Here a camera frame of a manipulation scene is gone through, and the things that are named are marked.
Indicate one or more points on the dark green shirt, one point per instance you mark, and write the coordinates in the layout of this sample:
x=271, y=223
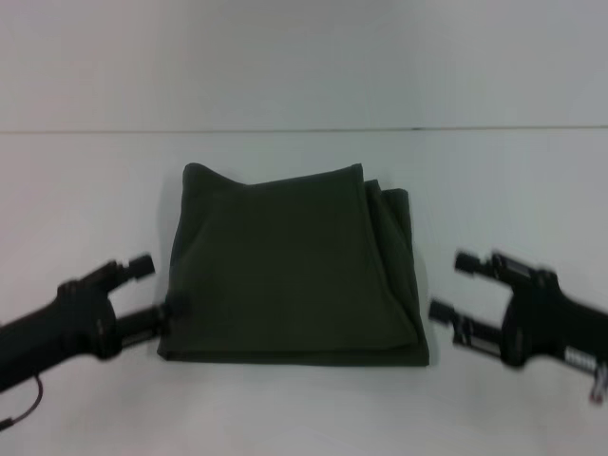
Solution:
x=294, y=266

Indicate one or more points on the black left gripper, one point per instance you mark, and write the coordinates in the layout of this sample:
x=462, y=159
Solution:
x=57, y=328

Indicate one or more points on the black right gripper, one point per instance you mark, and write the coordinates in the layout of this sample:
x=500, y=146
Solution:
x=551, y=328

